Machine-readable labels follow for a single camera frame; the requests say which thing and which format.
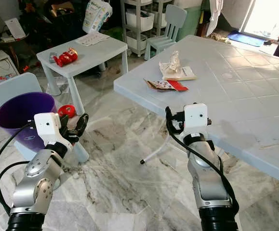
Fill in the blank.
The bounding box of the purple plastic rubbish bin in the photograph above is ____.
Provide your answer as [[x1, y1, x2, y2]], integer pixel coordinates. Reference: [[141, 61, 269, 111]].
[[0, 92, 58, 153]]

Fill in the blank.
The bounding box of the flat red snack wrapper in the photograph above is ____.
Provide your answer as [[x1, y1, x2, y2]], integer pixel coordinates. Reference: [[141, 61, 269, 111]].
[[143, 78, 189, 92]]

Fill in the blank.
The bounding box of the beige paper booklet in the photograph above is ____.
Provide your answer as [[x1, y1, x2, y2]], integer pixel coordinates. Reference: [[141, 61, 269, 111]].
[[163, 66, 198, 82]]

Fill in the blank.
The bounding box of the crumpled red snack bag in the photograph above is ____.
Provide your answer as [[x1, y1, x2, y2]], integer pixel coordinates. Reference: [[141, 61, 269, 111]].
[[53, 47, 79, 67]]

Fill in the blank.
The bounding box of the small pale blue plastic table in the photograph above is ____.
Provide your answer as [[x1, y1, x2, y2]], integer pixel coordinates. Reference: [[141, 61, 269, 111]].
[[36, 34, 129, 115]]

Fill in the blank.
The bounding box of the large pale blue plastic table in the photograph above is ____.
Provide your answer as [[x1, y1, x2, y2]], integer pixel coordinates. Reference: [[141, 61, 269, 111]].
[[113, 35, 279, 189]]

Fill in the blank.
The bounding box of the white printed paper sheet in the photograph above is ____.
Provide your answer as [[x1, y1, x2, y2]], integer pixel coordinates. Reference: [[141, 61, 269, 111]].
[[74, 32, 110, 47]]

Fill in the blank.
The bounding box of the small mint green chair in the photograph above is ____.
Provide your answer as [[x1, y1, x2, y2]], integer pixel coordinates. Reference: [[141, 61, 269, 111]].
[[146, 4, 188, 61]]

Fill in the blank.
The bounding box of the grey storage shelf rack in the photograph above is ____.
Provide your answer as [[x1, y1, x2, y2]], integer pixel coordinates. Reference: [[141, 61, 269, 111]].
[[120, 0, 164, 56]]

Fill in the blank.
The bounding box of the blue floor mat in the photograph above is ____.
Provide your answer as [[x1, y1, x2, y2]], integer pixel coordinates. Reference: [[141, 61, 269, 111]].
[[227, 31, 266, 48]]

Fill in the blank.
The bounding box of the white plastic diaper pack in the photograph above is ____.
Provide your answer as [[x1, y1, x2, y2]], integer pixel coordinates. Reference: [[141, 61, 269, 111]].
[[82, 0, 114, 35]]

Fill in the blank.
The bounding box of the white card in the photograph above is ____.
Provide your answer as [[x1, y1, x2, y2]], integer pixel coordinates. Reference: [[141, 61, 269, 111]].
[[5, 18, 27, 40]]

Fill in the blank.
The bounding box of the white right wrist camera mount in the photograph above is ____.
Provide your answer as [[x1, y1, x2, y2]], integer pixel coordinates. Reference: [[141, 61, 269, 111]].
[[182, 103, 209, 131]]

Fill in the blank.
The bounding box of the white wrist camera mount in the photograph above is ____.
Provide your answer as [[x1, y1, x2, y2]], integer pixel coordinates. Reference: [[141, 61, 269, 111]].
[[182, 103, 209, 131], [34, 113, 67, 148]]

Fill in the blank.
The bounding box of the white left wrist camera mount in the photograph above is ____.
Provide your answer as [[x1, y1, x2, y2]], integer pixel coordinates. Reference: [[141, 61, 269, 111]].
[[34, 113, 67, 148]]

